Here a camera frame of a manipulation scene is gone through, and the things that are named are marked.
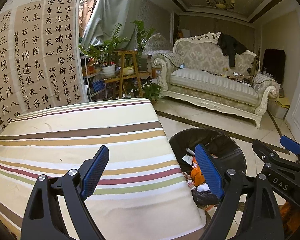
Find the white bag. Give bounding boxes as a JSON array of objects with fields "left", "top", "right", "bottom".
[{"left": 197, "top": 183, "right": 210, "bottom": 192}]

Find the striped tablecloth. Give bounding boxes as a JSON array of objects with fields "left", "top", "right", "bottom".
[{"left": 0, "top": 97, "right": 208, "bottom": 240}]

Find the black lined trash bin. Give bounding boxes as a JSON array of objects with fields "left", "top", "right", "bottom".
[{"left": 169, "top": 128, "right": 247, "bottom": 207}]

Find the tall green plant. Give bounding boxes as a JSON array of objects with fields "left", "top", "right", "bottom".
[{"left": 132, "top": 20, "right": 154, "bottom": 72}]

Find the white metal shelf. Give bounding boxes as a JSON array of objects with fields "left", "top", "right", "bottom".
[{"left": 81, "top": 55, "right": 106, "bottom": 102}]

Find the ornate white sofa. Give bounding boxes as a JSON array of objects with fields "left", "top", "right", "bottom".
[{"left": 146, "top": 33, "right": 280, "bottom": 128}]

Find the small leafy floor plant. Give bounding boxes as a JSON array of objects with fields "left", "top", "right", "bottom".
[{"left": 142, "top": 81, "right": 161, "bottom": 102}]

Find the small white yogurt bottle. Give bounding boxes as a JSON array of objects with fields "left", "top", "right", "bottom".
[{"left": 186, "top": 180, "right": 196, "bottom": 191}]

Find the calligraphy wall scroll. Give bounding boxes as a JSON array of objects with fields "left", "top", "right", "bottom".
[{"left": 0, "top": 0, "right": 88, "bottom": 134}]

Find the potted plant white pot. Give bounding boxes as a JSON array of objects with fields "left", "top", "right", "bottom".
[{"left": 79, "top": 23, "right": 128, "bottom": 78}]

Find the clutter on sofa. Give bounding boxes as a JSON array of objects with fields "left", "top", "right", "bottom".
[{"left": 209, "top": 55, "right": 260, "bottom": 85}]

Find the teal white tube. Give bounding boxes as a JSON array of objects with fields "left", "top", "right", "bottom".
[{"left": 186, "top": 148, "right": 195, "bottom": 156}]

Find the grey green curtain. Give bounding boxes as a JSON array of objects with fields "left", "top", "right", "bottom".
[{"left": 81, "top": 0, "right": 141, "bottom": 49}]

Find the wooden plant stand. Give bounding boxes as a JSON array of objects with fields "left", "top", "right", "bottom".
[{"left": 103, "top": 50, "right": 150, "bottom": 99}]

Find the black jacket on sofa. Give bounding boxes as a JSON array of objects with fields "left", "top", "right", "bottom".
[{"left": 217, "top": 33, "right": 248, "bottom": 68}]

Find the orange plastic bag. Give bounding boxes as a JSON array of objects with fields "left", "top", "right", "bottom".
[{"left": 190, "top": 157, "right": 205, "bottom": 186}]

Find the chandelier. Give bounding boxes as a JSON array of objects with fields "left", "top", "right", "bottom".
[{"left": 205, "top": 0, "right": 236, "bottom": 10}]

